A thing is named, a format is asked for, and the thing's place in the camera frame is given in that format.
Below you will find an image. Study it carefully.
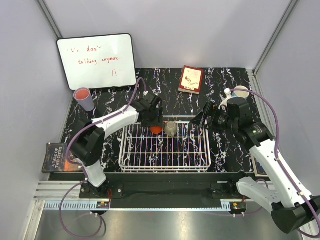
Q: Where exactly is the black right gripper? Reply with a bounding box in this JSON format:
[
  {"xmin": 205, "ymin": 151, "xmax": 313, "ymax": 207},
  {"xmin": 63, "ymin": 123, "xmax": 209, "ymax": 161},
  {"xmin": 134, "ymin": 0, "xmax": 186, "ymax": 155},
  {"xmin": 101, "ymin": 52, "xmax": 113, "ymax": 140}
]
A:
[{"xmin": 189, "ymin": 101, "xmax": 238, "ymax": 135}]

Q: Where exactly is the orange small cup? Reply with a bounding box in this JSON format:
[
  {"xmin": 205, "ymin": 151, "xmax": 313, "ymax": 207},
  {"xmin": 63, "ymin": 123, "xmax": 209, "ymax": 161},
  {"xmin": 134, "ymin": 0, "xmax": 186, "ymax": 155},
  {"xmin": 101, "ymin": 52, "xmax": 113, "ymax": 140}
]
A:
[{"xmin": 149, "ymin": 126, "xmax": 163, "ymax": 135}]

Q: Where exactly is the light blue ceramic mug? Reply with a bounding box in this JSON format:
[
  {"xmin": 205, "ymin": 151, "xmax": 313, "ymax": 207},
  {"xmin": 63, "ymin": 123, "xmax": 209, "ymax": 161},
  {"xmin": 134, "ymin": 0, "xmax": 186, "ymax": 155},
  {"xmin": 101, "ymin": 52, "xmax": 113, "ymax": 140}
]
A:
[{"xmin": 231, "ymin": 85, "xmax": 250, "ymax": 99}]

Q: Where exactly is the lavender plastic tumbler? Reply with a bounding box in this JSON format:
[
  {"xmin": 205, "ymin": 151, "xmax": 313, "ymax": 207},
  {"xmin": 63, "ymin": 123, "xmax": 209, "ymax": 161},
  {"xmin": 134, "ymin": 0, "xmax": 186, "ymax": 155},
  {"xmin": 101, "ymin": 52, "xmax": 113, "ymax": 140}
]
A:
[{"xmin": 73, "ymin": 87, "xmax": 95, "ymax": 112}]

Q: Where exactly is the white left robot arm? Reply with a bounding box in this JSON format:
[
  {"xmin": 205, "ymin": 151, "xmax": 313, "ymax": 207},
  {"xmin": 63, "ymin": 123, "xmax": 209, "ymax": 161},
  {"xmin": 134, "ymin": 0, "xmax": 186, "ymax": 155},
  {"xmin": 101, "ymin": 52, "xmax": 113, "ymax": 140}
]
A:
[{"xmin": 67, "ymin": 92, "xmax": 164, "ymax": 198}]

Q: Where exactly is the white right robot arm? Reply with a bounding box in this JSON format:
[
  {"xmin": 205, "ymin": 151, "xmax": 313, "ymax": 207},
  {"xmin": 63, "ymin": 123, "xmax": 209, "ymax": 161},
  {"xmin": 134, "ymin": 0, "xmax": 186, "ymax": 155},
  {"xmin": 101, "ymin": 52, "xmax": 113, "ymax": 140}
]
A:
[{"xmin": 190, "ymin": 97, "xmax": 320, "ymax": 234}]

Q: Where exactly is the grey ceramic mug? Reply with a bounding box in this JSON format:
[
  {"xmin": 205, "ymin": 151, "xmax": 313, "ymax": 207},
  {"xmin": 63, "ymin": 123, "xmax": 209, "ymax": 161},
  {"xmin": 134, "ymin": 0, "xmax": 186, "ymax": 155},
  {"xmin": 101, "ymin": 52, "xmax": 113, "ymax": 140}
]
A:
[{"xmin": 164, "ymin": 121, "xmax": 178, "ymax": 138}]

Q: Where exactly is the red white small book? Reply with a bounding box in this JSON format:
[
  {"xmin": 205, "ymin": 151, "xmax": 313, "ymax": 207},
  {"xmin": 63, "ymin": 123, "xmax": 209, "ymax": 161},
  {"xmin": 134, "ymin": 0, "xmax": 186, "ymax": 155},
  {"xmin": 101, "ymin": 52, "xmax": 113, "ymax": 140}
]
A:
[{"xmin": 178, "ymin": 65, "xmax": 204, "ymax": 95}]

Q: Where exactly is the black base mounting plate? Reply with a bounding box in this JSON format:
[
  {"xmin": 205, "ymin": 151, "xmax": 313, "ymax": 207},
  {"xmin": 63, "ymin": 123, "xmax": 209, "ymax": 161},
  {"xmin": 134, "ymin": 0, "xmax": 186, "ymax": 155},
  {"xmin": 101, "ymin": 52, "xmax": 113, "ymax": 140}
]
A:
[{"xmin": 49, "ymin": 171, "xmax": 258, "ymax": 210}]

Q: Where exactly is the blue paperback book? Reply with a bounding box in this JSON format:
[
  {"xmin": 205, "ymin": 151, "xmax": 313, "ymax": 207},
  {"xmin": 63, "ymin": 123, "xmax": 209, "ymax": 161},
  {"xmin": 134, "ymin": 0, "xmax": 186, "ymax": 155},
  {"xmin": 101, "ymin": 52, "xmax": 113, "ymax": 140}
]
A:
[{"xmin": 251, "ymin": 156, "xmax": 268, "ymax": 178}]

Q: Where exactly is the dark tale two cities book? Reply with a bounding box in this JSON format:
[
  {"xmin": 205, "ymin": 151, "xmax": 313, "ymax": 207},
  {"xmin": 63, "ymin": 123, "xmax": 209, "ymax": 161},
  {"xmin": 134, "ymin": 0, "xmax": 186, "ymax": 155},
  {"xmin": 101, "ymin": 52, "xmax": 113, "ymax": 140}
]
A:
[{"xmin": 41, "ymin": 143, "xmax": 80, "ymax": 173}]

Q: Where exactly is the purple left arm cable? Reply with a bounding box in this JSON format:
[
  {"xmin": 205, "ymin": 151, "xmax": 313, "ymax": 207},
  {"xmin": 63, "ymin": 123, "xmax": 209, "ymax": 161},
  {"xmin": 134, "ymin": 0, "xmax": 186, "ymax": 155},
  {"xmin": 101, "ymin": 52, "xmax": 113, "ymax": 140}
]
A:
[{"xmin": 58, "ymin": 77, "xmax": 151, "ymax": 238}]

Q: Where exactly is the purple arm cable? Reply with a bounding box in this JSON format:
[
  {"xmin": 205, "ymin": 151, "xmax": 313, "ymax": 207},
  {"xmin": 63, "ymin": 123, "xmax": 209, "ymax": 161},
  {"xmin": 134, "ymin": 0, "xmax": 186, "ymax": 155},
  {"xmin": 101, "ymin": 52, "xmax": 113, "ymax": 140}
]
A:
[
  {"xmin": 58, "ymin": 77, "xmax": 151, "ymax": 238},
  {"xmin": 228, "ymin": 87, "xmax": 320, "ymax": 238}
]

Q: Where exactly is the white wire dish rack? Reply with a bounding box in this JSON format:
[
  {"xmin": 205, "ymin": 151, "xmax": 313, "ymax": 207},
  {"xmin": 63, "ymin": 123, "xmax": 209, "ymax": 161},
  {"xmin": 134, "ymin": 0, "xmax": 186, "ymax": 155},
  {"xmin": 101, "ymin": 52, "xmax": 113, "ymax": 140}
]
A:
[{"xmin": 118, "ymin": 115, "xmax": 212, "ymax": 173}]

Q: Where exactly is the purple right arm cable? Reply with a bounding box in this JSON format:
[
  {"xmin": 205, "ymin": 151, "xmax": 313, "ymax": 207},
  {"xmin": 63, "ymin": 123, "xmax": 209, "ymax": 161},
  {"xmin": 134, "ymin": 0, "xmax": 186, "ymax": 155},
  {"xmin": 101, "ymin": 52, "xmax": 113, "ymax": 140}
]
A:
[{"xmin": 228, "ymin": 87, "xmax": 320, "ymax": 238}]

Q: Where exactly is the white whiteboard black frame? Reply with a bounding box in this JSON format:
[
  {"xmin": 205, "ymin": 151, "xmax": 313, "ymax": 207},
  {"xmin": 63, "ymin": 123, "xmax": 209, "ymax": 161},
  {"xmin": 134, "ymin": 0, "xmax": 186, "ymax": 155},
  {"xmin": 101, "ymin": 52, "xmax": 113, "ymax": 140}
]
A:
[{"xmin": 56, "ymin": 33, "xmax": 137, "ymax": 91}]

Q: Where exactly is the grey slotted cable duct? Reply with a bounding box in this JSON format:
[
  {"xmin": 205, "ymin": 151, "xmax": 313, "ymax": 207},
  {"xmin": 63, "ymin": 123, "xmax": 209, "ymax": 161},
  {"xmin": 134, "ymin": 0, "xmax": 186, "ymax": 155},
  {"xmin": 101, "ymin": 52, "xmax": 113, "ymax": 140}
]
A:
[{"xmin": 43, "ymin": 200, "xmax": 110, "ymax": 211}]

